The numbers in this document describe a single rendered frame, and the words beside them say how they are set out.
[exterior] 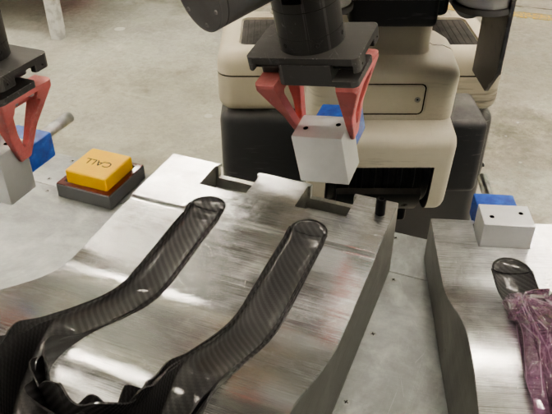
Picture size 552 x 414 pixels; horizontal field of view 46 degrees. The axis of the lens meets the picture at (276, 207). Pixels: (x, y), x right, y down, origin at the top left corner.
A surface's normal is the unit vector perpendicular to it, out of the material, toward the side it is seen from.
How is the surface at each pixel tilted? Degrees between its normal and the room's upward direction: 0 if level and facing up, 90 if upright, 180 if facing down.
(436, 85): 98
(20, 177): 90
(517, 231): 90
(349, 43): 12
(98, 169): 0
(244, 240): 2
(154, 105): 0
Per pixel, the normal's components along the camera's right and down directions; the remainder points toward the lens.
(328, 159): -0.36, 0.65
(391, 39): 0.00, 0.69
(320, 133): -0.20, -0.75
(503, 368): -0.01, -0.70
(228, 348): 0.24, -0.95
